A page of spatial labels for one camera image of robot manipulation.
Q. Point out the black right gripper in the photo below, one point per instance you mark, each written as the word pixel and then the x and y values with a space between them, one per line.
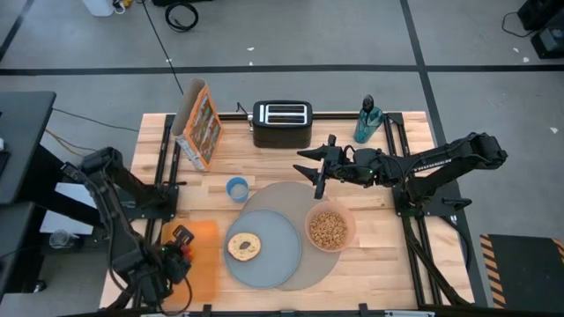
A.
pixel 339 165

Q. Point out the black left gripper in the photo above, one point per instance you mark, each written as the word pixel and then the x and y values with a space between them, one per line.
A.
pixel 176 266

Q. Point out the toasted bagel half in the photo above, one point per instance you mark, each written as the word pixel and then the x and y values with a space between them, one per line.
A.
pixel 243 246

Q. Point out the orange cereal box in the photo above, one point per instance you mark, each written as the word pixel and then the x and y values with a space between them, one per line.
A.
pixel 205 132

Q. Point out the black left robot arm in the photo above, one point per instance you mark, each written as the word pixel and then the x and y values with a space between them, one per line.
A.
pixel 106 176

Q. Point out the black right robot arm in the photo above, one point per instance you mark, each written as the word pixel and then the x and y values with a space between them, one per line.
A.
pixel 440 158

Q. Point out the orange translucent tray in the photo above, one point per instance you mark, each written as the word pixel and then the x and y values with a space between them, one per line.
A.
pixel 205 264

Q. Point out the grey round placemat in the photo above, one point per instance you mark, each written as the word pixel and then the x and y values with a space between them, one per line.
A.
pixel 286 196

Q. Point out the black two-slot toaster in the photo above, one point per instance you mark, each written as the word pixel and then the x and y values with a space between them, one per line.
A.
pixel 282 134

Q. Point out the teal transparent tumbler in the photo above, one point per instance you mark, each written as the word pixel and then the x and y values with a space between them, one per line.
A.
pixel 365 127

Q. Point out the pink bowl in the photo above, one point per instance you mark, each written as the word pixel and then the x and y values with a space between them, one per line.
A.
pixel 308 229

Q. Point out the brown cereal rings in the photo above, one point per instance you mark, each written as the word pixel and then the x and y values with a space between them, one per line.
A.
pixel 328 230

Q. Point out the light blue cup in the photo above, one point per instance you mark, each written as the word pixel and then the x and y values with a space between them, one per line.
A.
pixel 238 191

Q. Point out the grey round plate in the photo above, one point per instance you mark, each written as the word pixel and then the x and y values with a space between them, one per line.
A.
pixel 277 260

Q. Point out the clear plastic cup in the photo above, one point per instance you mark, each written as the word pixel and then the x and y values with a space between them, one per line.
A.
pixel 61 240

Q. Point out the white base panel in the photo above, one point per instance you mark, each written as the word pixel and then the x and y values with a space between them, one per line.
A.
pixel 57 220

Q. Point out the black desk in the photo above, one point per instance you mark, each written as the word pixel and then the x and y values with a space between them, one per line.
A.
pixel 22 145

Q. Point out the black hazard-striped mat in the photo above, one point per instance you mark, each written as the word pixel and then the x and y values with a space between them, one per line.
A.
pixel 524 273

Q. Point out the white container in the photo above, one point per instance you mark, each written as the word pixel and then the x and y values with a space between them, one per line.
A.
pixel 98 6

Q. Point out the black equipment case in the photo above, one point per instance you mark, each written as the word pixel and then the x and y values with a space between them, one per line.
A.
pixel 539 13

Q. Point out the black back table rail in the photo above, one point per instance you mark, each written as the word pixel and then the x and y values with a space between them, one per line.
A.
pixel 335 116

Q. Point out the black table rail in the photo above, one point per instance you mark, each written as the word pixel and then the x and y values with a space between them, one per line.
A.
pixel 335 116
pixel 282 313

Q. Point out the black front table rail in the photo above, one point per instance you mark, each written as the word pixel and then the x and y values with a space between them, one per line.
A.
pixel 282 313

